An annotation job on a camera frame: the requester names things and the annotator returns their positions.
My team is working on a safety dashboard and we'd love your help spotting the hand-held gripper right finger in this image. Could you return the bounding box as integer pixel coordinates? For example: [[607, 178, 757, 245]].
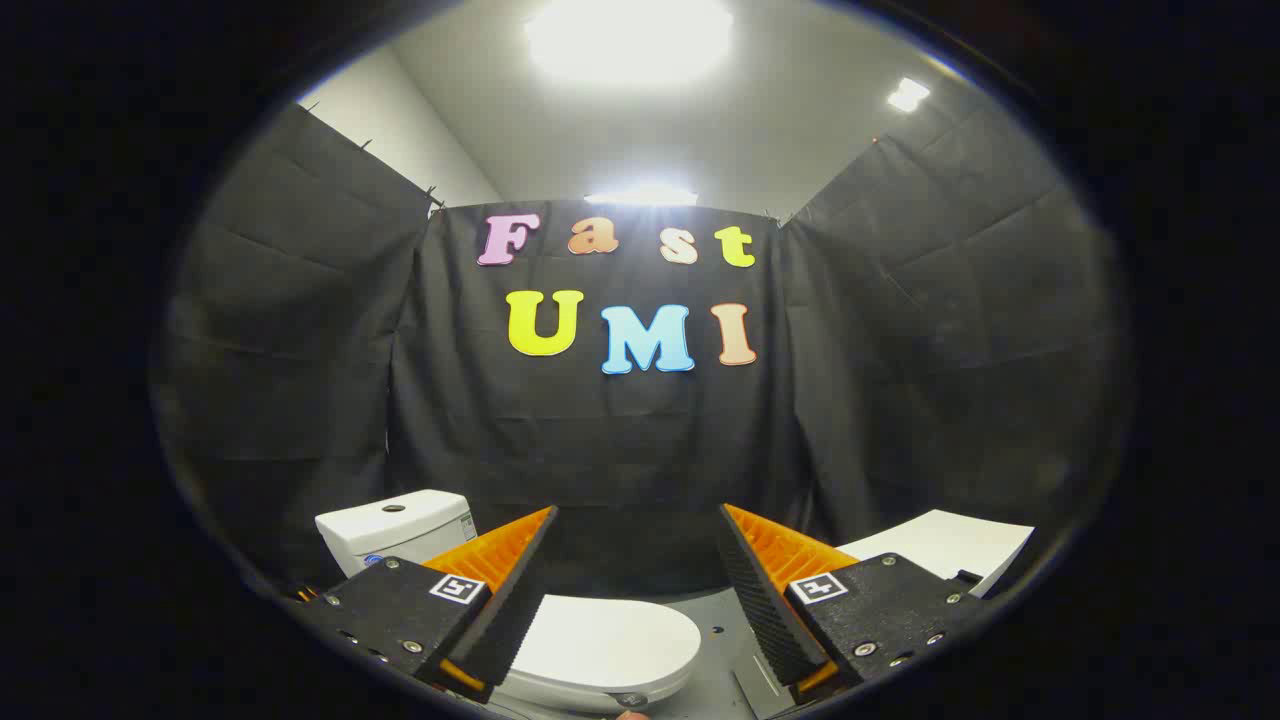
[[715, 503, 991, 701]]

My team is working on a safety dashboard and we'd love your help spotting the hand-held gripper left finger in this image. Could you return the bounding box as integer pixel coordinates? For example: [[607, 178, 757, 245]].
[[295, 505, 559, 704]]

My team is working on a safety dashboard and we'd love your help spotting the black backdrop cloth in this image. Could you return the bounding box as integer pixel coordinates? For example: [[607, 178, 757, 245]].
[[150, 100, 1131, 601]]

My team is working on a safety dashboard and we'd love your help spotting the grey white cabinet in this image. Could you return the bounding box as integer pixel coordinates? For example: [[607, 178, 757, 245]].
[[835, 509, 1036, 599]]

